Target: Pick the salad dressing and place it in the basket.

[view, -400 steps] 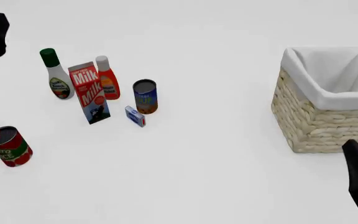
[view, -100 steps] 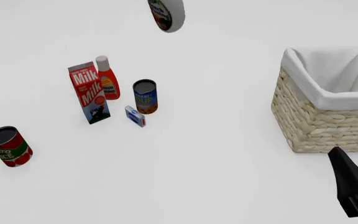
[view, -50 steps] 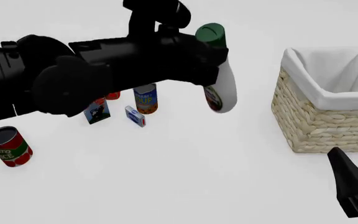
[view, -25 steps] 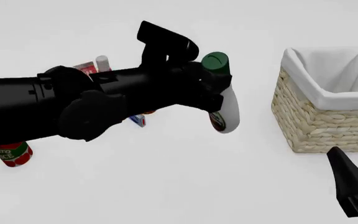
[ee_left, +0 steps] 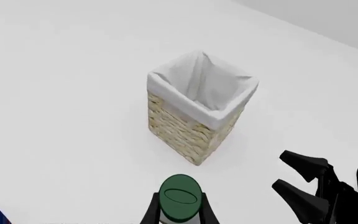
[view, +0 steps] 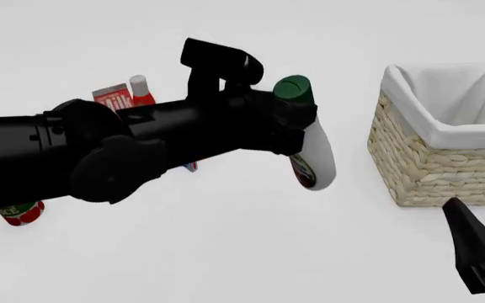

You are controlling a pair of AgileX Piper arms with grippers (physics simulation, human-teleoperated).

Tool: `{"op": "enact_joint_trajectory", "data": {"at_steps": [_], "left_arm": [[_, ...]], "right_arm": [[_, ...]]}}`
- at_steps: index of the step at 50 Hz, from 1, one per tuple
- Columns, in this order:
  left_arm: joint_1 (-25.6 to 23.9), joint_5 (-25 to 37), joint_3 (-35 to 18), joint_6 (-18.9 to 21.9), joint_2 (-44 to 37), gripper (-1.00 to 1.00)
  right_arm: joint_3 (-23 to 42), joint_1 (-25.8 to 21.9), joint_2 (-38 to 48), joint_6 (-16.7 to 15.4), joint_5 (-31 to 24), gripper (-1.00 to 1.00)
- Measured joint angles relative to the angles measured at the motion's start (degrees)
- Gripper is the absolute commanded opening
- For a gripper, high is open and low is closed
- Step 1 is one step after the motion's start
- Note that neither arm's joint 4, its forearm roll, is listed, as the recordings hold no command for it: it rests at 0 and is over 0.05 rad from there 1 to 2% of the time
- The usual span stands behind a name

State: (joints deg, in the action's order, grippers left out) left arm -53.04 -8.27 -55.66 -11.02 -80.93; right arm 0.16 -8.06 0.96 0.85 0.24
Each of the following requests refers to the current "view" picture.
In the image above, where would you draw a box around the red and white milk carton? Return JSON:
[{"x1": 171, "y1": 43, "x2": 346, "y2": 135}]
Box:
[{"x1": 91, "y1": 82, "x2": 136, "y2": 111}]

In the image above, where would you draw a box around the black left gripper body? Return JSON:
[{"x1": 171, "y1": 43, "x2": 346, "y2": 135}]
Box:
[{"x1": 242, "y1": 88, "x2": 288, "y2": 154}]

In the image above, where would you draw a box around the red ketchup bottle white cap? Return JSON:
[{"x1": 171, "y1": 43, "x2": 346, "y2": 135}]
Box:
[{"x1": 128, "y1": 74, "x2": 158, "y2": 108}]

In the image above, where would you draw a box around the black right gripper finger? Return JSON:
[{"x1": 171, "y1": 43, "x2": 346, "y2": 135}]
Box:
[{"x1": 441, "y1": 198, "x2": 485, "y2": 268}]

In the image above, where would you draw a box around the tomato sauce can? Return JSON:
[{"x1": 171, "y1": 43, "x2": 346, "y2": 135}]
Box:
[{"x1": 0, "y1": 199, "x2": 46, "y2": 228}]

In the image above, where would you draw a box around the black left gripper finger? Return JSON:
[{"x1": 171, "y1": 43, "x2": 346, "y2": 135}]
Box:
[
  {"x1": 279, "y1": 99, "x2": 318, "y2": 130},
  {"x1": 272, "y1": 128, "x2": 307, "y2": 157}
]

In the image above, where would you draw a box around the white salad dressing bottle green cap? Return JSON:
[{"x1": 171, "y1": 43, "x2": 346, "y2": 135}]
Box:
[{"x1": 272, "y1": 74, "x2": 338, "y2": 192}]

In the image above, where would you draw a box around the woven wicker basket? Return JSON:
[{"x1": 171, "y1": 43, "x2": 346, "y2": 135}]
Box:
[{"x1": 366, "y1": 62, "x2": 485, "y2": 209}]

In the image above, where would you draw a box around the white cloth basket liner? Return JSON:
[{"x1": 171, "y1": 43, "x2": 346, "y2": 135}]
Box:
[{"x1": 379, "y1": 62, "x2": 485, "y2": 149}]

